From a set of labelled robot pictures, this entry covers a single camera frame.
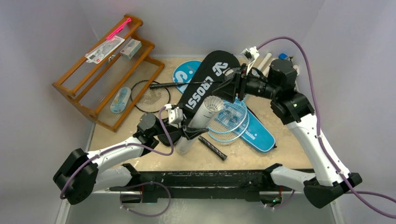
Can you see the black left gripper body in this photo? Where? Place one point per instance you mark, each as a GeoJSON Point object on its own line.
{"type": "Point", "coordinates": [171, 129]}

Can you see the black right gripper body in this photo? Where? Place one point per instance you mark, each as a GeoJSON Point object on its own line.
{"type": "Point", "coordinates": [241, 82]}

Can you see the white shuttlecock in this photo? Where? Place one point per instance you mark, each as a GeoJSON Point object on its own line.
{"type": "Point", "coordinates": [214, 104]}

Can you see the white shuttlecock tube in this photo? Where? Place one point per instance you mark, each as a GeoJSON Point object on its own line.
{"type": "Point", "coordinates": [201, 119]}

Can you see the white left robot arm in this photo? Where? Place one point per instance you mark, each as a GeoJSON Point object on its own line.
{"type": "Point", "coordinates": [83, 173]}

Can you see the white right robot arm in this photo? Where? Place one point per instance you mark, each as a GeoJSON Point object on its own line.
{"type": "Point", "coordinates": [330, 178]}

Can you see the black badminton racket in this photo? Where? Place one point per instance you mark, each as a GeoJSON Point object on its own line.
{"type": "Point", "coordinates": [151, 101]}
{"type": "Point", "coordinates": [227, 75]}

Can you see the light blue badminton racket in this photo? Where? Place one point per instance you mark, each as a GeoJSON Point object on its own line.
{"type": "Point", "coordinates": [250, 129]}
{"type": "Point", "coordinates": [230, 117]}

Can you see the black Crossway racket cover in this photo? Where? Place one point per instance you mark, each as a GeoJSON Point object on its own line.
{"type": "Point", "coordinates": [206, 78]}

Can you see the small blue block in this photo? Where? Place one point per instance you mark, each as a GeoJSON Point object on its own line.
{"type": "Point", "coordinates": [283, 56]}

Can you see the blue racket cover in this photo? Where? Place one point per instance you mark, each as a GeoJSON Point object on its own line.
{"type": "Point", "coordinates": [184, 73]}

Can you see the blue white plastic packet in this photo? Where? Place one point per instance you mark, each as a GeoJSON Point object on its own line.
{"type": "Point", "coordinates": [120, 101]}

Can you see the wooden shelf rack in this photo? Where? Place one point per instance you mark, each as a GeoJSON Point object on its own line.
{"type": "Point", "coordinates": [91, 87]}

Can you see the small white box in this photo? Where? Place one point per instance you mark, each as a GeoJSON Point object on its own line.
{"type": "Point", "coordinates": [131, 48]}

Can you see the clear stationery packet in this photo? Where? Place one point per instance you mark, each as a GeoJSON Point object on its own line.
{"type": "Point", "coordinates": [103, 50]}

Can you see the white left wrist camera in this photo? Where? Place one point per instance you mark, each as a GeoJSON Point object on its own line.
{"type": "Point", "coordinates": [175, 114]}

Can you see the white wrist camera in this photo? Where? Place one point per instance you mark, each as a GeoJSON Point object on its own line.
{"type": "Point", "coordinates": [175, 114]}
{"type": "Point", "coordinates": [251, 55]}

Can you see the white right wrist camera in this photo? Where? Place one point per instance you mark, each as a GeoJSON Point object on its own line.
{"type": "Point", "coordinates": [251, 55]}

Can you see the black metal base frame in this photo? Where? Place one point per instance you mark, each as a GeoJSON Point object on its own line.
{"type": "Point", "coordinates": [208, 184]}

